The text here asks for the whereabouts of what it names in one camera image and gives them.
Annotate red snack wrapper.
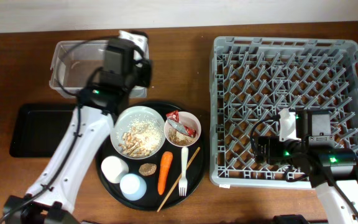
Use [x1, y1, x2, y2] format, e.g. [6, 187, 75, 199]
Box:
[166, 110, 196, 138]

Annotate grey round plate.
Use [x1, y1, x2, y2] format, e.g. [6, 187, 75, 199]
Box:
[110, 106, 165, 160]

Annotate rice and peanut scraps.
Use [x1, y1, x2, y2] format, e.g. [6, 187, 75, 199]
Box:
[119, 119, 164, 158]

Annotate wooden chopstick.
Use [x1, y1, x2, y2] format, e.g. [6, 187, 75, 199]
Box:
[157, 147, 201, 212]

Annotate pink bowl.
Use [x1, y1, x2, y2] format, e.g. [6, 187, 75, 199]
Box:
[164, 111, 201, 147]

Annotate white plastic fork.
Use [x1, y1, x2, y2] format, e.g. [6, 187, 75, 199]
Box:
[178, 147, 188, 197]

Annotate orange carrot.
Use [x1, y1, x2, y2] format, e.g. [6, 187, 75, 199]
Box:
[157, 151, 173, 195]

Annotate white cup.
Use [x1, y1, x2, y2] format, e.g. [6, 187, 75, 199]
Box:
[101, 156, 129, 184]

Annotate light blue cup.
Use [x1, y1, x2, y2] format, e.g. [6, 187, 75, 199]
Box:
[119, 174, 147, 201]

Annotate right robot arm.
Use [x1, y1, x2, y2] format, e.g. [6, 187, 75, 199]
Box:
[250, 108, 358, 223]

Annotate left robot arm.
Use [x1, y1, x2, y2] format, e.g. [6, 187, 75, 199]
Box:
[0, 30, 152, 223]

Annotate grey dishwasher rack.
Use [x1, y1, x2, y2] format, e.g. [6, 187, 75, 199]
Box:
[209, 36, 358, 189]

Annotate clear plastic bin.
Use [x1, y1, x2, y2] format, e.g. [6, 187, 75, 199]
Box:
[50, 38, 145, 98]

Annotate round black tray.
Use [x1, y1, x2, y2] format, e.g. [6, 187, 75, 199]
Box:
[96, 100, 208, 212]

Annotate black rectangular tray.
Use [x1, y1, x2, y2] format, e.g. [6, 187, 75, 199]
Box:
[9, 103, 75, 158]

